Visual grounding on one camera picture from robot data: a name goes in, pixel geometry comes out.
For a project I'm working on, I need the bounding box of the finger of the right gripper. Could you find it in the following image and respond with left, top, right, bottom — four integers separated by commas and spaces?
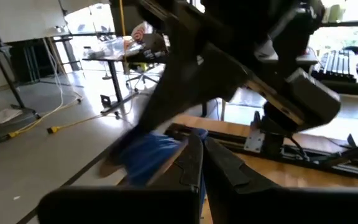
109, 43, 250, 158

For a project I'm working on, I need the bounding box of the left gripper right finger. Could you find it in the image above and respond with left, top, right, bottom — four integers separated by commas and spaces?
203, 136, 279, 189

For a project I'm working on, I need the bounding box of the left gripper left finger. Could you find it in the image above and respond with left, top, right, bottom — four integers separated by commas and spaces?
147, 134, 204, 189

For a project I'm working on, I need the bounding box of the black office chair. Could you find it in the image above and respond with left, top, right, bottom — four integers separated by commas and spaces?
125, 61, 160, 91

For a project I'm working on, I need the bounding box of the black desk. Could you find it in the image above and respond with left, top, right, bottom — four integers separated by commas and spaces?
81, 51, 167, 116
303, 18, 358, 98

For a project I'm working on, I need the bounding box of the clear plastic bin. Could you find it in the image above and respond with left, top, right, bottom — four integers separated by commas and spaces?
103, 36, 144, 57

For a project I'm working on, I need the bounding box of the black keyboard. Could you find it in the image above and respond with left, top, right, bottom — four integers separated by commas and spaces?
310, 49, 358, 83

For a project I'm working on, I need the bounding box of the whiteboard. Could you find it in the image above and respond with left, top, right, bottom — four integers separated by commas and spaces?
0, 0, 71, 45

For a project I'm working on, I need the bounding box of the black shelf rack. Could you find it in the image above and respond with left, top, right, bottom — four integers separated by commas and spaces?
0, 9, 40, 121

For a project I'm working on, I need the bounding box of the yellow hanging cord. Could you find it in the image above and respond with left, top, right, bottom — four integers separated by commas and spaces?
118, 0, 127, 63

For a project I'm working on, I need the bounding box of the black aluminium table frame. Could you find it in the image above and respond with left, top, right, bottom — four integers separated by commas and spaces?
163, 123, 358, 183

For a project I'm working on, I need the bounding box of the yellow extension cord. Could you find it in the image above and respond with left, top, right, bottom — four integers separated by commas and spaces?
46, 113, 106, 135
6, 96, 83, 139

